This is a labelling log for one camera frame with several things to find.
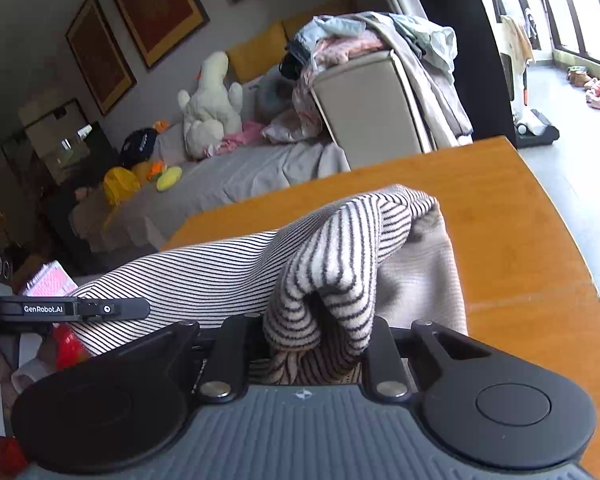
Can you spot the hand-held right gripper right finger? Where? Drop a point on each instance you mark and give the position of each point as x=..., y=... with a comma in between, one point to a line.
x=382, y=355

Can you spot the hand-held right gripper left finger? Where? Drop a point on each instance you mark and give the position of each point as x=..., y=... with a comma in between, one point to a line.
x=225, y=355

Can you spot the black cap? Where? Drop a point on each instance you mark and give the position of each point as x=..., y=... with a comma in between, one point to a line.
x=139, y=147

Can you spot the pink slippers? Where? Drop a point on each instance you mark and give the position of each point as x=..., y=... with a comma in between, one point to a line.
x=598, y=101

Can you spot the light patterned garment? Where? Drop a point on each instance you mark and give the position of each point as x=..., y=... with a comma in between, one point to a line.
x=295, y=120

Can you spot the pink cloth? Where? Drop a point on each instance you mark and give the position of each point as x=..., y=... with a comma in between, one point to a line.
x=235, y=140

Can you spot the white upright vacuum cleaner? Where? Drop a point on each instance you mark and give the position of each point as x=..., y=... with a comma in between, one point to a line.
x=530, y=122

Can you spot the white plush duck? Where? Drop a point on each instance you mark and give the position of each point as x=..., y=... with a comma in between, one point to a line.
x=210, y=110

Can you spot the beige chair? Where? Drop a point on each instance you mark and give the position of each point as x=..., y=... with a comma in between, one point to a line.
x=365, y=105

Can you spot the dark cabinet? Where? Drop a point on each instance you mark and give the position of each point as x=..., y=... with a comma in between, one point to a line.
x=70, y=220

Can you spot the pile of clothes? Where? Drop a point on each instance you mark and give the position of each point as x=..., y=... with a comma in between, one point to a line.
x=380, y=35

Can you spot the glass tank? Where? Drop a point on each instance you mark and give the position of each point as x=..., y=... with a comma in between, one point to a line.
x=55, y=135

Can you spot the pink checked item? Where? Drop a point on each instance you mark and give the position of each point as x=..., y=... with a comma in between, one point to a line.
x=50, y=280

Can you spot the yellow back cushion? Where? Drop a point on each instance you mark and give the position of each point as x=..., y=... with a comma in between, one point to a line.
x=257, y=52
x=320, y=12

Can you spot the yellow and orange plush toy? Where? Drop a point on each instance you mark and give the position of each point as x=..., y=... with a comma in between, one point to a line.
x=147, y=170

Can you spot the grey covered sofa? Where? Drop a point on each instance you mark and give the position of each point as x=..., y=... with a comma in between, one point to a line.
x=240, y=180

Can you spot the red bowl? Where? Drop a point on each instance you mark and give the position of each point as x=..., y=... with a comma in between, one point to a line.
x=71, y=347

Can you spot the yellow oval plush toy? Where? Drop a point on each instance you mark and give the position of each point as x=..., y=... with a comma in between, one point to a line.
x=169, y=178

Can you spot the grey striped sweater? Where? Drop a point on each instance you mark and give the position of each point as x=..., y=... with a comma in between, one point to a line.
x=330, y=240

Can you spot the dark hanging garment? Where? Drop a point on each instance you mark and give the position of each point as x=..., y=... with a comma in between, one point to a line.
x=530, y=22

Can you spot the cream towel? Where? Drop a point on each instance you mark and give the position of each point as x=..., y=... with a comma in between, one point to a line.
x=516, y=37

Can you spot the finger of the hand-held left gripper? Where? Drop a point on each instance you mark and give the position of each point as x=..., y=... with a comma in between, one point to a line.
x=125, y=308

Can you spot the dark curtain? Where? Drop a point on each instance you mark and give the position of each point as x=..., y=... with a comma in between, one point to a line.
x=470, y=20

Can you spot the brown shoes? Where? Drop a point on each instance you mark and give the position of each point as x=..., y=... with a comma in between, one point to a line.
x=578, y=77

